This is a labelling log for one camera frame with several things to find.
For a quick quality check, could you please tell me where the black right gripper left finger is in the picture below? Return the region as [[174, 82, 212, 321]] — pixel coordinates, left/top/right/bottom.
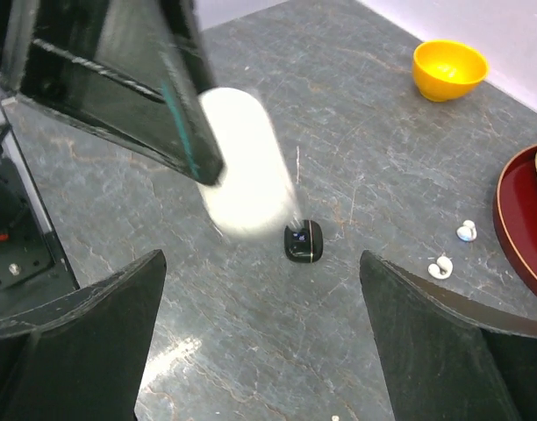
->
[[0, 250, 167, 420]]

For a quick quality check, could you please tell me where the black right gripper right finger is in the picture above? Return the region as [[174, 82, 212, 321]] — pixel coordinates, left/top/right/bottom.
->
[[360, 250, 537, 420]]

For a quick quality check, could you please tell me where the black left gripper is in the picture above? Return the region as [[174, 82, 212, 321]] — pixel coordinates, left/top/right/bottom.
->
[[0, 1, 224, 186]]

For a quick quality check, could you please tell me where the white clip earbud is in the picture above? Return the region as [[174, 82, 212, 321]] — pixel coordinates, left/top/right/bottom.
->
[[456, 219, 477, 242], [427, 255, 454, 280]]

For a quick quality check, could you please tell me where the white earbud charging case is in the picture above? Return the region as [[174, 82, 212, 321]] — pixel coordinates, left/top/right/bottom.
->
[[198, 88, 302, 239]]

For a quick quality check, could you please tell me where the black earbud charging case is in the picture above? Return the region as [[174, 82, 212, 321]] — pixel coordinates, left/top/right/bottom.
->
[[283, 219, 324, 263]]

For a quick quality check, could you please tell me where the dark red round tray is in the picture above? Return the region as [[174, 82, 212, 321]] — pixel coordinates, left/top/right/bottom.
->
[[492, 144, 537, 296]]

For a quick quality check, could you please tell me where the orange plastic bowl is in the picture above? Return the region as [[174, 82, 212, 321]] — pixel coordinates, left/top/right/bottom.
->
[[412, 39, 489, 103]]

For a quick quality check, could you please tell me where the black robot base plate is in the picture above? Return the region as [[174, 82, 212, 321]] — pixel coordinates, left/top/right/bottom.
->
[[0, 99, 79, 319]]

